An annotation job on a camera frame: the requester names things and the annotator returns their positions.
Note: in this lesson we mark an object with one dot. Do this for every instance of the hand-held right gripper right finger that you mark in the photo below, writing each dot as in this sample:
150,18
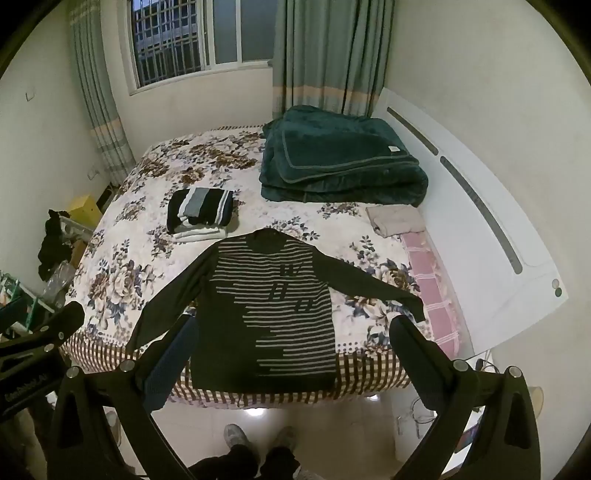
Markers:
414,350

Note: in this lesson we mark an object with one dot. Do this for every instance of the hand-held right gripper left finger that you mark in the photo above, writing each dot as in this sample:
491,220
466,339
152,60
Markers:
170,364

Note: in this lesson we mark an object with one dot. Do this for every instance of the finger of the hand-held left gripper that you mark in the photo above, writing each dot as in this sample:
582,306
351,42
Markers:
55,325

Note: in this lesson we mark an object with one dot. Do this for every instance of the black striped sweater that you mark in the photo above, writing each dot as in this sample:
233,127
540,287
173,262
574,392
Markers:
277,332

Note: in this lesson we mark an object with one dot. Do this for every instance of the green rack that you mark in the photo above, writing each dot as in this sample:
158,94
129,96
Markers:
18,304

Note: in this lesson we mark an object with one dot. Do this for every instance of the clear plastic bag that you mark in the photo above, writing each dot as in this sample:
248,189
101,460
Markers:
60,279

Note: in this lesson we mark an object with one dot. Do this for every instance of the pink checked cloth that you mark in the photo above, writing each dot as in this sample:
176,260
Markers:
431,286

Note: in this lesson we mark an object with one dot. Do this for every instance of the black cloth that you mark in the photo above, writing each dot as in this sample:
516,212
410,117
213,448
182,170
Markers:
53,244

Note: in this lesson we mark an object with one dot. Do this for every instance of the person's left shoe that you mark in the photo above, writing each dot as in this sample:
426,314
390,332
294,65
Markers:
236,436

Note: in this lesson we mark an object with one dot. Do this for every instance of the white patterned tablecloth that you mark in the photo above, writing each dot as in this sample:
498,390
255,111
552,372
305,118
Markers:
152,258

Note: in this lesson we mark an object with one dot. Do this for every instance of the yellow box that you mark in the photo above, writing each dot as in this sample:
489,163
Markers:
85,212

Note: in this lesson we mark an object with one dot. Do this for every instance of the folded beige garment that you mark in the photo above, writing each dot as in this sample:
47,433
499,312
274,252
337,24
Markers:
395,219

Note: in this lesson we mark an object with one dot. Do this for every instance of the folded white garment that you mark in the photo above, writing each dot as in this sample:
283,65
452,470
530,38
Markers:
198,233

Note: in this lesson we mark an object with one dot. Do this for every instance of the white headboard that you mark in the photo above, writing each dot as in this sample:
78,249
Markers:
480,221

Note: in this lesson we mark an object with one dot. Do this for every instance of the folded black grey striped garment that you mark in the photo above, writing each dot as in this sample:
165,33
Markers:
201,205

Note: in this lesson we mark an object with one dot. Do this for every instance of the folded dark green blanket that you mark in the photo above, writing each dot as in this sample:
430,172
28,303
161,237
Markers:
332,157

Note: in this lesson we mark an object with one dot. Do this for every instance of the green striped curtain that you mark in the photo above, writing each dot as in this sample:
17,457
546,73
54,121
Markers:
99,101
328,55

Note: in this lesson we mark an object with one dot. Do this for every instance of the barred window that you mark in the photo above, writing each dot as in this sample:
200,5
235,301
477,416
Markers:
194,37

